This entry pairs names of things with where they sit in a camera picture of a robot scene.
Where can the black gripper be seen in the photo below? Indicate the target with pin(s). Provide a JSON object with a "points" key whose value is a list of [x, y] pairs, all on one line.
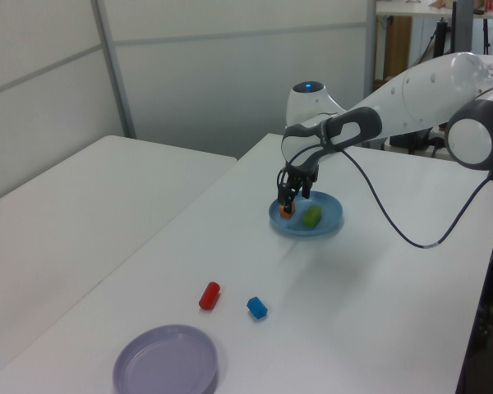
{"points": [[300, 174]]}

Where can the orange rectangular block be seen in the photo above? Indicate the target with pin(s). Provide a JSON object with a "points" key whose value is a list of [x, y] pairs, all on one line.
{"points": [[287, 213]]}

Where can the green rectangular block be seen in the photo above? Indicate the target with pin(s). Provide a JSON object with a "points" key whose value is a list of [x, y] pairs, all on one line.
{"points": [[311, 216]]}

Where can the blue hexagonal block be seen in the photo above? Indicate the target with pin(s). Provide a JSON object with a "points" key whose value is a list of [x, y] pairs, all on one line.
{"points": [[256, 308]]}

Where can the red cylinder block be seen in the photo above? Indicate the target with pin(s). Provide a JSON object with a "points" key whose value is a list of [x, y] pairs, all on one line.
{"points": [[209, 296]]}

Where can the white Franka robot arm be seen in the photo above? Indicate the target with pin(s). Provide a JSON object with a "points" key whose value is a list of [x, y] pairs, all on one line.
{"points": [[415, 94]]}

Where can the blue plate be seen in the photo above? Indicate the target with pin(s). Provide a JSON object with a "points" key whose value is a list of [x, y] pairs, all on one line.
{"points": [[328, 213]]}

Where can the black electronics box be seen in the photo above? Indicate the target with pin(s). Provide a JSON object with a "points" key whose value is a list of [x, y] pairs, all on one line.
{"points": [[406, 141]]}

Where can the cardboard box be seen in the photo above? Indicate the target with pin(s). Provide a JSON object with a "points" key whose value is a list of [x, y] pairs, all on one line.
{"points": [[382, 86]]}

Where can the brown wooden panel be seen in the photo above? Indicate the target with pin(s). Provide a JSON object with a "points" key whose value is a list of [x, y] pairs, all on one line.
{"points": [[397, 49]]}

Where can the black monitor stand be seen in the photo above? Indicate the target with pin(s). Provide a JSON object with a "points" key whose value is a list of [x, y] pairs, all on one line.
{"points": [[440, 39]]}

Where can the purple plate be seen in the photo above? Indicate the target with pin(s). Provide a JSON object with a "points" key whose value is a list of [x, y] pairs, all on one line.
{"points": [[164, 361]]}

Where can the thin black pole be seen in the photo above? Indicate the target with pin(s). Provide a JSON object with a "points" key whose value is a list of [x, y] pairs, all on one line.
{"points": [[486, 37]]}

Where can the grey vertical partition post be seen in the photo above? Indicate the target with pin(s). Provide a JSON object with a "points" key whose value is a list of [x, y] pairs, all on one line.
{"points": [[369, 49]]}

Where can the grey slanted partition post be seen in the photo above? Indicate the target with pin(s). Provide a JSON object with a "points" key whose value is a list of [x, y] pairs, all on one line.
{"points": [[113, 61]]}

